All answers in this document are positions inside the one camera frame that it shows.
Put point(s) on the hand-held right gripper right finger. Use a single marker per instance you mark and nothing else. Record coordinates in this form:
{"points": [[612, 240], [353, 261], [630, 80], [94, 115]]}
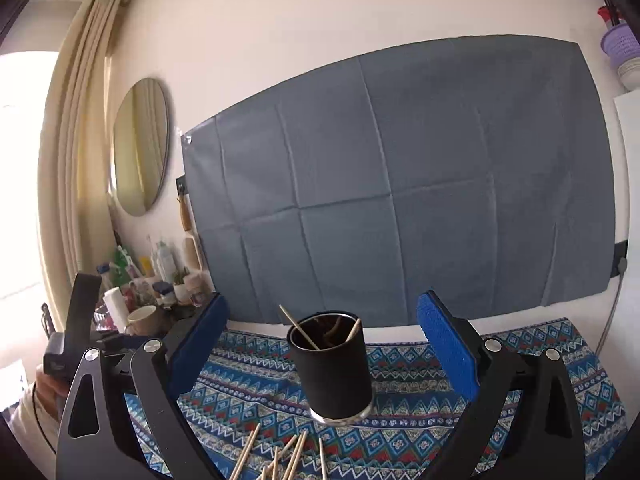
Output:
{"points": [[447, 345]]}

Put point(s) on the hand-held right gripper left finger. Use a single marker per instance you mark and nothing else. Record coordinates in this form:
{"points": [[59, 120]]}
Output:
{"points": [[200, 345]]}

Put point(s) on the pale wooden chopstick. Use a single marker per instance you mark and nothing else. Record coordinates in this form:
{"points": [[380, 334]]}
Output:
{"points": [[300, 327], [353, 331]]}

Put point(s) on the bunch of wooden chopsticks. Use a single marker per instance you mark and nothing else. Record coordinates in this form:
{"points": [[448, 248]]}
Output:
{"points": [[249, 447]]}

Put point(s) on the black sleeved cup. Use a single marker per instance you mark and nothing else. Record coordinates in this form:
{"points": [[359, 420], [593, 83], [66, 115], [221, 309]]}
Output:
{"points": [[330, 370]]}

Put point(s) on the person's left forearm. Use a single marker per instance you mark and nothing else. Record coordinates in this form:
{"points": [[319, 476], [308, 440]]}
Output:
{"points": [[25, 422]]}

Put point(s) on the person's left hand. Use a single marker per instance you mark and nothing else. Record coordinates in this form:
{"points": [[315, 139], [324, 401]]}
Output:
{"points": [[49, 390]]}

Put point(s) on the white paper roll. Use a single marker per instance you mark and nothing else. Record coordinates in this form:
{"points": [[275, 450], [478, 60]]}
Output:
{"points": [[115, 310]]}

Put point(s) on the pink jar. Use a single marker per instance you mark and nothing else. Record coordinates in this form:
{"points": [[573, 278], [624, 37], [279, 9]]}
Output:
{"points": [[197, 287]]}

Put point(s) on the small potted plant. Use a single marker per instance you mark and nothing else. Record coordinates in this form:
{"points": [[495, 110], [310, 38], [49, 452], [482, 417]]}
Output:
{"points": [[180, 291]]}

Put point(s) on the beige mug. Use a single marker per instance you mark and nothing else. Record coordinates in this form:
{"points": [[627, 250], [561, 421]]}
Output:
{"points": [[142, 321]]}

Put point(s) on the green bottle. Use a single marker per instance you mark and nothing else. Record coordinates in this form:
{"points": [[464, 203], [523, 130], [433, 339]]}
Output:
{"points": [[121, 262]]}

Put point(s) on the blue lidded container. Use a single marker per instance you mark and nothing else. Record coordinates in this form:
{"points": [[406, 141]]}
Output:
{"points": [[162, 294]]}

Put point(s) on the blue patterned tablecloth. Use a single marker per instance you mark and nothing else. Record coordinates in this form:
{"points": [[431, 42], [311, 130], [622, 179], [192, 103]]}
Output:
{"points": [[400, 410]]}

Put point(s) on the white bottle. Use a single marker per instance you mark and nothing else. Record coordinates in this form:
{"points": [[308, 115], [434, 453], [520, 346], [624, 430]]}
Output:
{"points": [[164, 262]]}

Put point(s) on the bright window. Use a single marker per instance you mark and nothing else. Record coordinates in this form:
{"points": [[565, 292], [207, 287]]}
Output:
{"points": [[20, 185]]}

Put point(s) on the beige curtain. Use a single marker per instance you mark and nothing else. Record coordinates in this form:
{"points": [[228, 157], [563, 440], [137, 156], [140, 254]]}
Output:
{"points": [[75, 160]]}

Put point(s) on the stack of white bowls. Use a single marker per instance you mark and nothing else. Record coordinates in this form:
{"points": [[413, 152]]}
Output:
{"points": [[631, 75]]}

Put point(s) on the purple plastic basket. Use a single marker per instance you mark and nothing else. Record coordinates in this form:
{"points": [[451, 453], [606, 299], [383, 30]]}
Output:
{"points": [[620, 45]]}

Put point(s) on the red item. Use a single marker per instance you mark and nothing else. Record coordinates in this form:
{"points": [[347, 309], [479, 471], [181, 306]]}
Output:
{"points": [[606, 12]]}

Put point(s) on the grey wall cloth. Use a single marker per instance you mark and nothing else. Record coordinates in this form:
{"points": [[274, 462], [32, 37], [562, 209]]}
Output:
{"points": [[400, 185]]}

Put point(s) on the round wall mirror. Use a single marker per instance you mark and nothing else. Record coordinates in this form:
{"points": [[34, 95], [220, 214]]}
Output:
{"points": [[140, 150]]}

